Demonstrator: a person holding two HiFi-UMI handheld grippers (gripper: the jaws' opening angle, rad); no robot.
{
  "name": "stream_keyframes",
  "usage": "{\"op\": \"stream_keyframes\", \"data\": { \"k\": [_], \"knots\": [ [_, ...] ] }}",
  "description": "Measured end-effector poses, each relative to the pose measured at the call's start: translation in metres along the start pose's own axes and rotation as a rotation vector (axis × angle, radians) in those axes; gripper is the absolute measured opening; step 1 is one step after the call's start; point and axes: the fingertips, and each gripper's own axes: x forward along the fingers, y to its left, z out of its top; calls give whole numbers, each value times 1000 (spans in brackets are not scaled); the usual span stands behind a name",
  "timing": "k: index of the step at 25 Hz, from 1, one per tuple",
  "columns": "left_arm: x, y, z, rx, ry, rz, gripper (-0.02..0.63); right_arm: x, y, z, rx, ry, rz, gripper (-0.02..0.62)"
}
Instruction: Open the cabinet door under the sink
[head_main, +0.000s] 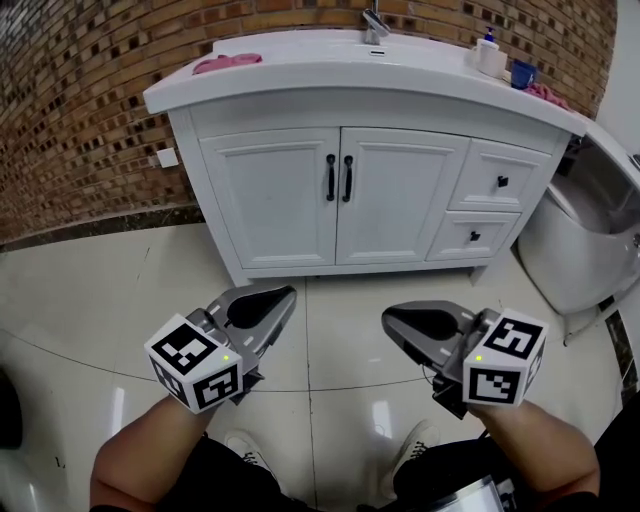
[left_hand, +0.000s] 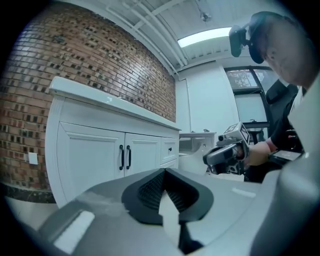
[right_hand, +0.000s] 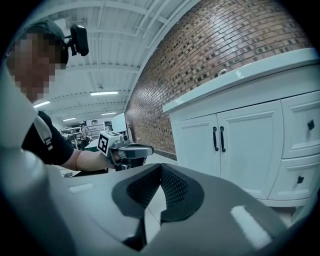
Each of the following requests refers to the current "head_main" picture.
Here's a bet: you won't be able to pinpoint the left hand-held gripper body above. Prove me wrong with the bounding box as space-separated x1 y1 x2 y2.
143 307 264 415

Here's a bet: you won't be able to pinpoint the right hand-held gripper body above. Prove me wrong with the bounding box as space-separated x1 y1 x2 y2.
432 308 549 420

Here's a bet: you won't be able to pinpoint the white cabinet door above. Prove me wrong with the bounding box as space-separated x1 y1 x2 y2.
335 127 471 266
198 127 343 270

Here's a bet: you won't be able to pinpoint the person's left forearm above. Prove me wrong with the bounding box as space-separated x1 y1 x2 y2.
89 394 214 512

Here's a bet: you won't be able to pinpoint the person's right forearm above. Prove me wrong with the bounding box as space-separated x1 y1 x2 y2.
469 399 601 504

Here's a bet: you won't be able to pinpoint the white vanity cabinet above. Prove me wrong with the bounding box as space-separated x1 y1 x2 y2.
167 107 574 289

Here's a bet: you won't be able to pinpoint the small white drawer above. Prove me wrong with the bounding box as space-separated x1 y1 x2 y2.
425 210 523 262

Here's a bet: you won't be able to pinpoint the person's left white shoe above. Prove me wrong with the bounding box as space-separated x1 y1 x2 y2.
223 429 275 479

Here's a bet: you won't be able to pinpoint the person's white shoe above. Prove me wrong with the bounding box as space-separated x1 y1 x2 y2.
223 429 275 479
380 419 441 499

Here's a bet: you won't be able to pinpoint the person's right white shoe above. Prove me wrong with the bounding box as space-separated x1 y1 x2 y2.
380 419 441 499

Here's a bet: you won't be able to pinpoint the white toilet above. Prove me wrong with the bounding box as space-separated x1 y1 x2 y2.
517 118 640 316

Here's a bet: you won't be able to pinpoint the person's black trousers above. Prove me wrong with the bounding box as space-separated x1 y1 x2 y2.
169 433 506 512

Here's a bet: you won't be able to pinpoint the silver body-worn box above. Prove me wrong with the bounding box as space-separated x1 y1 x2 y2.
442 474 519 512

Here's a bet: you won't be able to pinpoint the large white drawer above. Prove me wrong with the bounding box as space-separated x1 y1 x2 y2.
448 138 553 213

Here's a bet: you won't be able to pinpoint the black round object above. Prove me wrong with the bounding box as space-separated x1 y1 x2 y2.
0 367 24 448

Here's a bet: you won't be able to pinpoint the pink cloth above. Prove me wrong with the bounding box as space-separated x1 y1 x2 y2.
522 82 576 112
192 52 264 76

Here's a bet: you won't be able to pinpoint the white sink countertop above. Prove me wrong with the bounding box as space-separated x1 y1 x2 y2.
143 29 589 137

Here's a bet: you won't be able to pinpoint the blue cup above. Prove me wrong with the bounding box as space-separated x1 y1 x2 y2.
510 59 539 91

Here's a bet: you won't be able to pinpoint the white mug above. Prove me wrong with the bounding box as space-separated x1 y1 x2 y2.
469 38 509 79

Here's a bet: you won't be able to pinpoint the chrome faucet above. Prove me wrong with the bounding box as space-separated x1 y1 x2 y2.
362 0 392 46

